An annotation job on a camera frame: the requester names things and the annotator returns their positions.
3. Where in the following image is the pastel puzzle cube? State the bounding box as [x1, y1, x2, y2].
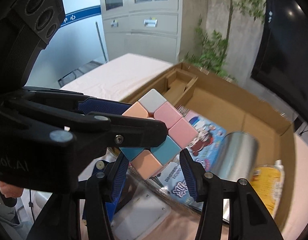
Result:
[121, 89, 198, 179]

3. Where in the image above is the left human hand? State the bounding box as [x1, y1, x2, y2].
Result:
[0, 181, 24, 198]

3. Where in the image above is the yellow label jar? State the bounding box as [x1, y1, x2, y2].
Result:
[250, 159, 285, 218]

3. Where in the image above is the silver metal can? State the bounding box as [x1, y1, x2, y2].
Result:
[210, 131, 259, 181]

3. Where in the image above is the white flat box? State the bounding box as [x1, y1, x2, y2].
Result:
[111, 187, 171, 240]

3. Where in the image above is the grey filing cabinet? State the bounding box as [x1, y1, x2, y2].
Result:
[100, 0, 182, 63]

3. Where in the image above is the brown cardboard box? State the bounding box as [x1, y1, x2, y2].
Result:
[121, 63, 296, 230]

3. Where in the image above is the green leafy vine plant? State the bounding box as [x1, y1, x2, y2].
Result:
[183, 0, 266, 82]

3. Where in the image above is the black television screen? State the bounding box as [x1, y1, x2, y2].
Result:
[252, 0, 308, 122]

